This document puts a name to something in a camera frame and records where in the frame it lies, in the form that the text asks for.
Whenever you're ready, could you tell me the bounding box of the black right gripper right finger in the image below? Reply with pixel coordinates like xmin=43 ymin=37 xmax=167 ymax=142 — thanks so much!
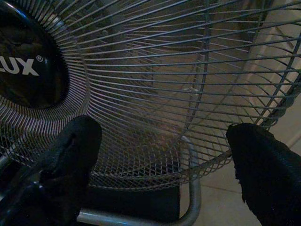
xmin=225 ymin=122 xmax=301 ymax=226

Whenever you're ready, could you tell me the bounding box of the metal floor fan black hub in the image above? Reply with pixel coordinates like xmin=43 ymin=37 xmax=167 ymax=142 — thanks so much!
xmin=0 ymin=0 xmax=301 ymax=226

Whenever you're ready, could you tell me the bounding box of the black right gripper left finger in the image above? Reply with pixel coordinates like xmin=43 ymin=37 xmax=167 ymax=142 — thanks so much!
xmin=0 ymin=115 xmax=103 ymax=226

